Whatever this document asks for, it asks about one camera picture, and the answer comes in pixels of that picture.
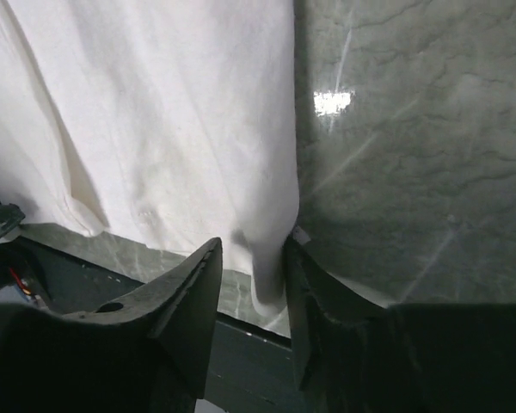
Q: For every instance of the black base beam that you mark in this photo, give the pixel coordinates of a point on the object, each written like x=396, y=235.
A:
x=250, y=369

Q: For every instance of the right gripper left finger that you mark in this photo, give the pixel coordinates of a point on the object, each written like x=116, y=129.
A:
x=146, y=351

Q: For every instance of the white coca-cola t-shirt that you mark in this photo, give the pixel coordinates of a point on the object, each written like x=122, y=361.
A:
x=165, y=123

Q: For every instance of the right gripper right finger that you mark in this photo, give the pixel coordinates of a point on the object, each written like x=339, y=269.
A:
x=351, y=355

